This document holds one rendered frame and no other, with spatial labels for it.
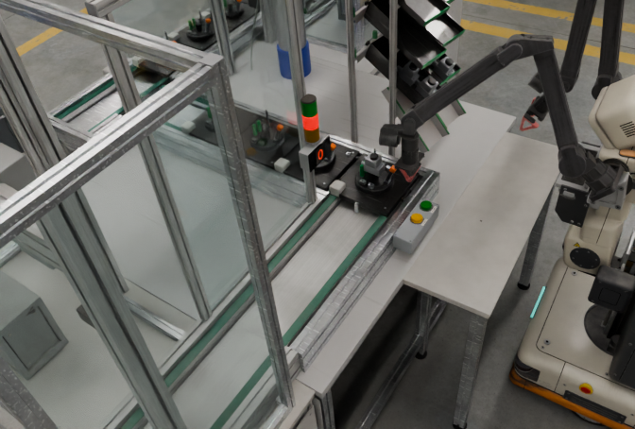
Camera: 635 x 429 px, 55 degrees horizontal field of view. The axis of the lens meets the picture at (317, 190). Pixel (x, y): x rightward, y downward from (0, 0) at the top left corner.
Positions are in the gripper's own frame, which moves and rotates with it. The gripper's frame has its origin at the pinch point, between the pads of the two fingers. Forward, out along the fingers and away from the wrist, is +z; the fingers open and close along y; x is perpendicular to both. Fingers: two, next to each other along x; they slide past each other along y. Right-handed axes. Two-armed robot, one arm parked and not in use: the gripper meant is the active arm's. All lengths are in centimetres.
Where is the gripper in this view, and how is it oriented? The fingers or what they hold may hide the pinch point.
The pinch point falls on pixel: (408, 180)
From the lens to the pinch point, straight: 213.0
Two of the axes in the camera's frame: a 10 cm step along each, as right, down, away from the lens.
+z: 0.8, 7.3, 6.8
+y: -5.4, 6.1, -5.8
